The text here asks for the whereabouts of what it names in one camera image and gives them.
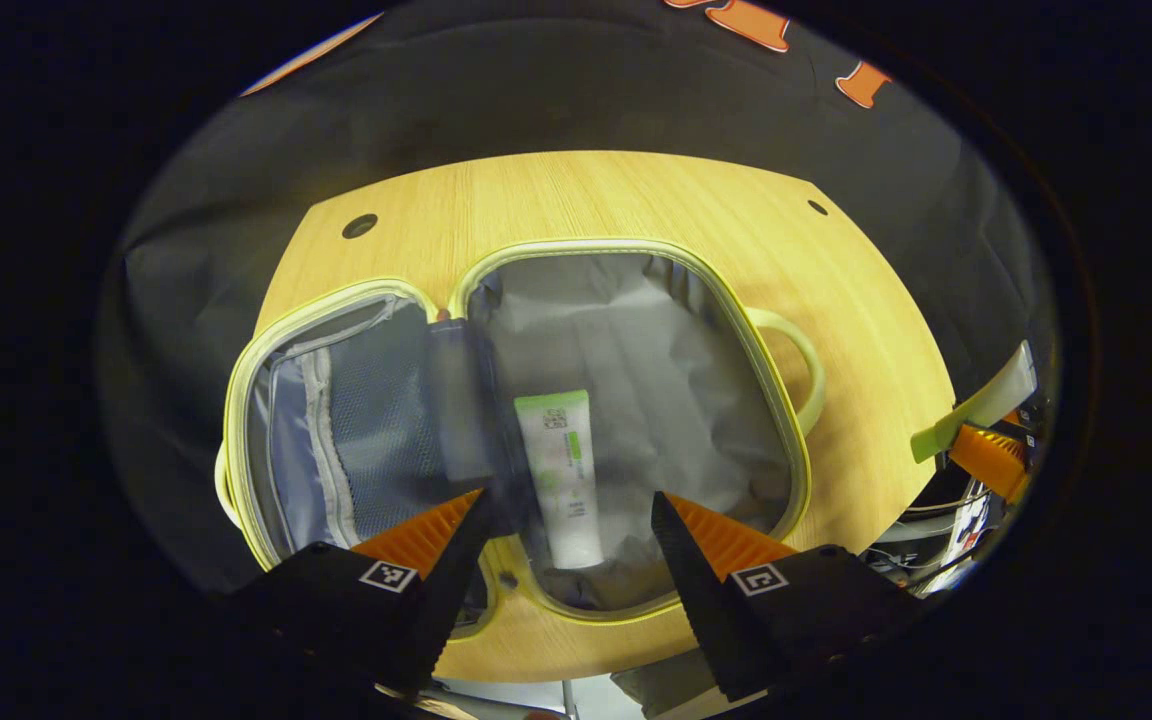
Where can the slim grey green-capped tube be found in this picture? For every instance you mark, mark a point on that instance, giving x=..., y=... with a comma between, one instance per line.
x=986, y=395

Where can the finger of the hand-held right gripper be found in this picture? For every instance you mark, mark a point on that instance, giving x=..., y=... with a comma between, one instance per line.
x=991, y=460

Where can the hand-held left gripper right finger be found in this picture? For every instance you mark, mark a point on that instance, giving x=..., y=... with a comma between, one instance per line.
x=696, y=600

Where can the black backdrop cloth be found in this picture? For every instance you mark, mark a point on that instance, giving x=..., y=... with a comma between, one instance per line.
x=536, y=90

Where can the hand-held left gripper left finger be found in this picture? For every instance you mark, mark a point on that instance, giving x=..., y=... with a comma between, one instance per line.
x=451, y=580

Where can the wide green and white tube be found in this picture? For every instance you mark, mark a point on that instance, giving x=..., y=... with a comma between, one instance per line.
x=561, y=470

